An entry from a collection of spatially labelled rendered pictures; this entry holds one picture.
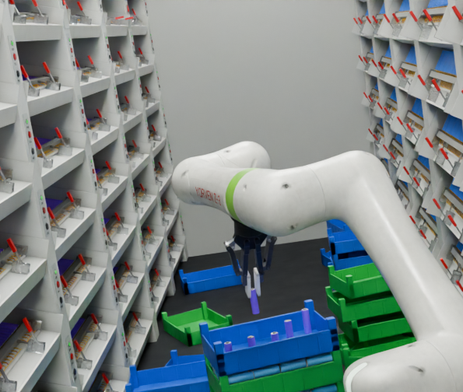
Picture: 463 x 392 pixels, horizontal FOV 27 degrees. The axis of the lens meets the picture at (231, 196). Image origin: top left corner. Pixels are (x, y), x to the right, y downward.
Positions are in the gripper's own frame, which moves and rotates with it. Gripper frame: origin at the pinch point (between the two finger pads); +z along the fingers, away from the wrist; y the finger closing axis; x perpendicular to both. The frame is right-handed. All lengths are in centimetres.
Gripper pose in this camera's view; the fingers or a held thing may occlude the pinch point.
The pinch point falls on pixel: (252, 282)
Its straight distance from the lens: 244.4
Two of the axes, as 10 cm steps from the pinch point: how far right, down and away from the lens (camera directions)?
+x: -2.6, -5.2, 8.1
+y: 9.6, -1.8, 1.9
